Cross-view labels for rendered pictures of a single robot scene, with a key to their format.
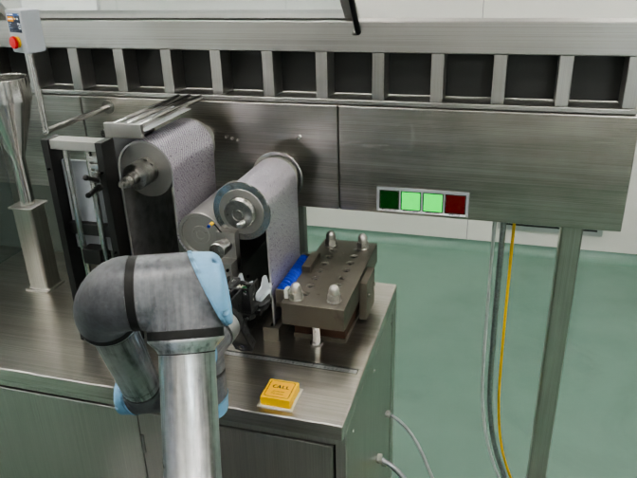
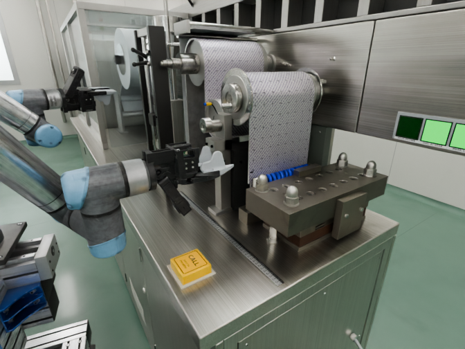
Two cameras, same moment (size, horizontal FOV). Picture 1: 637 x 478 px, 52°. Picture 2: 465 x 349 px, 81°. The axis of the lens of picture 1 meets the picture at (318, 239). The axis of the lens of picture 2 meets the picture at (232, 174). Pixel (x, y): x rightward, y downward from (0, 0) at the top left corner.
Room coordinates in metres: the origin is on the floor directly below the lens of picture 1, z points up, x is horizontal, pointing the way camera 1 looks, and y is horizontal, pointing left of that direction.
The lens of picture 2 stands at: (0.88, -0.29, 1.33)
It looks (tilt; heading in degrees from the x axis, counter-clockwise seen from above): 22 degrees down; 40
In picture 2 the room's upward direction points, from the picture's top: straight up
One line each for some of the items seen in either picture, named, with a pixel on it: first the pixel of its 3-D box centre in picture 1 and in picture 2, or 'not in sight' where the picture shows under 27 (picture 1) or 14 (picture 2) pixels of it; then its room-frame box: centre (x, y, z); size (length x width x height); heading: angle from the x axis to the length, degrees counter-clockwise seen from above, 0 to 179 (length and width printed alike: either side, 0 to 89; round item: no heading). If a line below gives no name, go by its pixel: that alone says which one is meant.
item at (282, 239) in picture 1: (284, 245); (281, 145); (1.56, 0.09, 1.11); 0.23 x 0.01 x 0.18; 163
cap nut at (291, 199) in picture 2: (334, 292); (291, 194); (1.41, -0.03, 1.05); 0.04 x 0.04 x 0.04
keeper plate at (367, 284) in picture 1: (368, 292); (349, 215); (1.56, -0.13, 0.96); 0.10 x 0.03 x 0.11; 163
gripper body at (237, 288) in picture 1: (235, 305); (171, 166); (1.24, 0.18, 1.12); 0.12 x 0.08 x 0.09; 163
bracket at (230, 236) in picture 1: (228, 289); (219, 165); (1.44, 0.23, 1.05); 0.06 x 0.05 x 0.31; 163
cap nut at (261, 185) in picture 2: (296, 290); (262, 181); (1.42, 0.06, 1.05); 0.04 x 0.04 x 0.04
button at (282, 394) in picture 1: (280, 394); (190, 265); (1.20, 0.10, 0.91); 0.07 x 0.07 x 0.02; 73
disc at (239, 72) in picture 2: (242, 211); (235, 97); (1.47, 0.18, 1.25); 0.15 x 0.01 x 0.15; 73
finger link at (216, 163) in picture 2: (264, 286); (218, 163); (1.33, 0.13, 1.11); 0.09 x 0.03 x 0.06; 154
